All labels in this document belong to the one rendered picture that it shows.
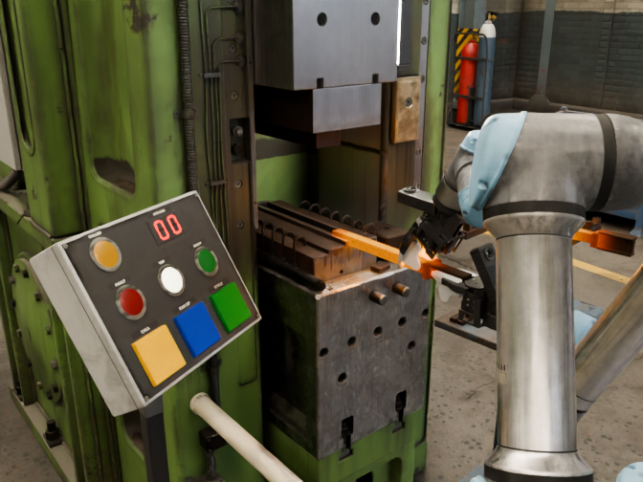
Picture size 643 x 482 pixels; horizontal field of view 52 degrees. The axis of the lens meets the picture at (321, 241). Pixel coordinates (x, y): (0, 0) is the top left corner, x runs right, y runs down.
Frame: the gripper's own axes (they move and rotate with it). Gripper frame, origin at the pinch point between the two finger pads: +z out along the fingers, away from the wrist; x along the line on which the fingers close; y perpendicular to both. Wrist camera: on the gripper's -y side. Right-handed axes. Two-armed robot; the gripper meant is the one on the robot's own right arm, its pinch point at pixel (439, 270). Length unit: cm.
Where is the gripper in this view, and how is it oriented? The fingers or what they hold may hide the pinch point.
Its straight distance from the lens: 141.1
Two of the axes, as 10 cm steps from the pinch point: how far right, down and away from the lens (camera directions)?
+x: 7.8, -2.1, 5.8
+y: 0.1, 9.4, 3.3
